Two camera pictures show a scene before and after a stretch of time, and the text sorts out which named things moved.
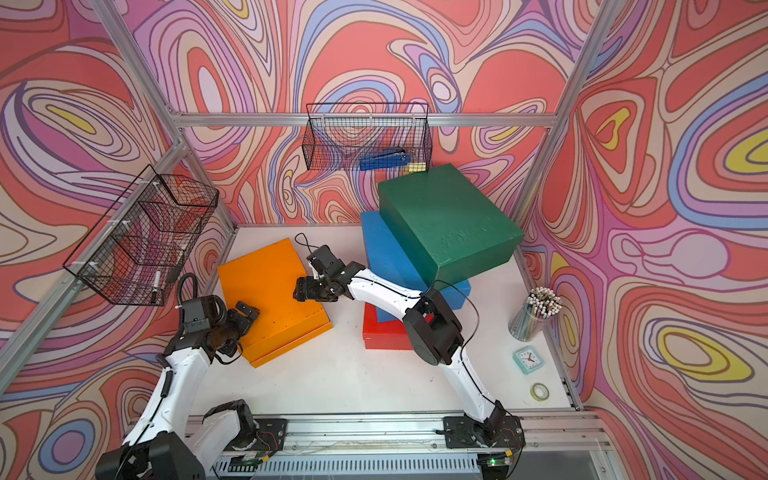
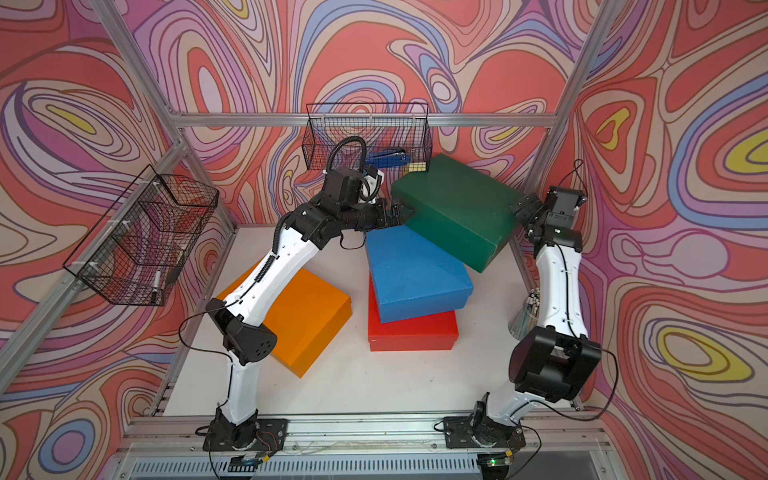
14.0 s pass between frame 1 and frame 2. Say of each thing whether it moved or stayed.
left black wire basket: stayed
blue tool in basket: stayed
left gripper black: moved
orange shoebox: moved
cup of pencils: stayed
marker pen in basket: stayed
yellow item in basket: stayed
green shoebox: moved
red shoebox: stayed
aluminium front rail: stayed
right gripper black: moved
